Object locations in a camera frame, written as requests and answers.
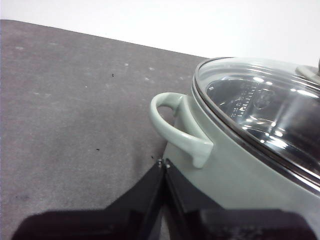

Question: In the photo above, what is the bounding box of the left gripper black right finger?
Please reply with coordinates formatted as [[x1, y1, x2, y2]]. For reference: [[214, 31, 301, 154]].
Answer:
[[164, 159, 320, 240]]

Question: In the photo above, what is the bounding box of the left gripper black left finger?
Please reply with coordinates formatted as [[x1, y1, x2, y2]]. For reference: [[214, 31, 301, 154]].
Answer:
[[11, 159, 165, 240]]

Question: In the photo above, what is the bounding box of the glass lid with green knob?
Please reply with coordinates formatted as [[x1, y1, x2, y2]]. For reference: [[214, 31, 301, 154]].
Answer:
[[191, 56, 320, 194]]

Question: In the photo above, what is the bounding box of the pale green electric steamer pot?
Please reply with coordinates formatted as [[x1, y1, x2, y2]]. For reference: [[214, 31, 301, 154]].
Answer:
[[149, 92, 320, 226]]

